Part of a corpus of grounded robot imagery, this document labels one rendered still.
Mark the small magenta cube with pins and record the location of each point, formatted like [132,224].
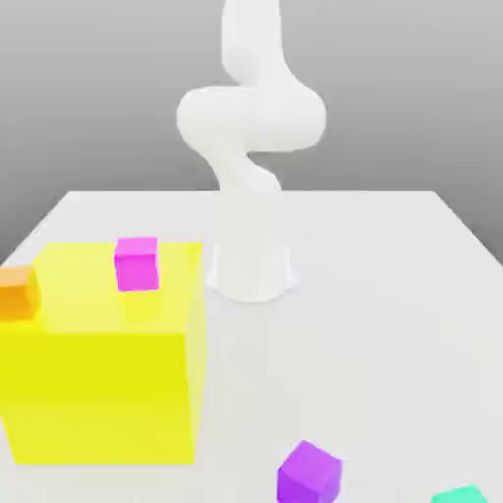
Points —
[137,266]

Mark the large yellow box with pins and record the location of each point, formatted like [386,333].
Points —
[94,393]

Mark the small orange cube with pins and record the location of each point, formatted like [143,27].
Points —
[15,292]

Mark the small purple cube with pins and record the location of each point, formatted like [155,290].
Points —
[308,475]

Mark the small teal cube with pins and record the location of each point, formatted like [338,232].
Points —
[459,496]

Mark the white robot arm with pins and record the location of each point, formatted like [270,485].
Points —
[251,118]

